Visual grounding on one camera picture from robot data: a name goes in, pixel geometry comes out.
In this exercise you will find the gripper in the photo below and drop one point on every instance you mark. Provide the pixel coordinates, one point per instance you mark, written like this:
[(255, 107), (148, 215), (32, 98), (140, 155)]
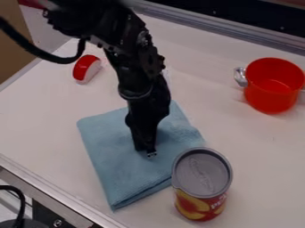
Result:
[(147, 104)]

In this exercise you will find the blue cloth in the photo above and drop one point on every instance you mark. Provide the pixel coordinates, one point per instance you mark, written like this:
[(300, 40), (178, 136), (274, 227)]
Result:
[(119, 166)]

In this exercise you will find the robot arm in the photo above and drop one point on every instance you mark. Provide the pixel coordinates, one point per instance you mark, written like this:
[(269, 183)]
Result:
[(119, 32)]

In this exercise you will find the red and yellow can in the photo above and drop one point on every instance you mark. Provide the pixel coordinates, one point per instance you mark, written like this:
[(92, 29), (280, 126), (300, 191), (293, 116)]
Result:
[(202, 184)]

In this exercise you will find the red and white toy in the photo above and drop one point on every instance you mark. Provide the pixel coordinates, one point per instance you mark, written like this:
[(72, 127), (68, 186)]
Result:
[(85, 69)]

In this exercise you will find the red cup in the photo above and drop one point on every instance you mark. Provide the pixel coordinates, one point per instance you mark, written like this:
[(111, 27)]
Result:
[(274, 89)]

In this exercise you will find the cardboard box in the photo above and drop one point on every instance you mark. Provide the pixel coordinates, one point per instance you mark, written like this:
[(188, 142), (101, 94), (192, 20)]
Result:
[(12, 44)]

